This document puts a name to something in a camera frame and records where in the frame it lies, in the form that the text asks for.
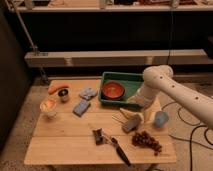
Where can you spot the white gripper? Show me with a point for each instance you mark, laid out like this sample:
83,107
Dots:
148,114

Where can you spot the grey felt eraser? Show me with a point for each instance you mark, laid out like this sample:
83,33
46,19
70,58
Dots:
131,124

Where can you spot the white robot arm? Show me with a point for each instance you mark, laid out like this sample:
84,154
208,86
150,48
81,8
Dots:
159,78

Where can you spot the green plastic tray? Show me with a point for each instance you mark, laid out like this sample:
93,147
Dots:
131,83

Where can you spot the blue plastic cup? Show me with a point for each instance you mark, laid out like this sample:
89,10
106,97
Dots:
161,118

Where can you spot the wooden spoon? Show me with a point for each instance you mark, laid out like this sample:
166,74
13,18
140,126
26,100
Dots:
126,113

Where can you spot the bunch of dark grapes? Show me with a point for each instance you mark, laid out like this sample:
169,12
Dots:
144,139

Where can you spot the metal fork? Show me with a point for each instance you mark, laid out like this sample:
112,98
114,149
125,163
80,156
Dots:
117,119

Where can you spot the orange bowl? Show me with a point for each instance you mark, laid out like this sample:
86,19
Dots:
113,90

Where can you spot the dark chocolate wrapper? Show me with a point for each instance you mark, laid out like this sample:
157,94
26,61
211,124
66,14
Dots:
98,135

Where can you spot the white lower shelf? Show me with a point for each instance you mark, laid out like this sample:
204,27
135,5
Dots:
117,58

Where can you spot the white shelf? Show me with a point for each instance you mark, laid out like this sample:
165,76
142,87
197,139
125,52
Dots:
108,5
117,58

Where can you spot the wooden table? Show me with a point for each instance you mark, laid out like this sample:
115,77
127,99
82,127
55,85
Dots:
68,139

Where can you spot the small metal cup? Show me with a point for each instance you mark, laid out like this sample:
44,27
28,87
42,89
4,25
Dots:
64,95

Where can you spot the orange carrot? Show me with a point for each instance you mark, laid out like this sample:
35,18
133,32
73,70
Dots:
53,89

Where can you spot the white upper shelf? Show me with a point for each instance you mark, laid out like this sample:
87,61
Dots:
108,5

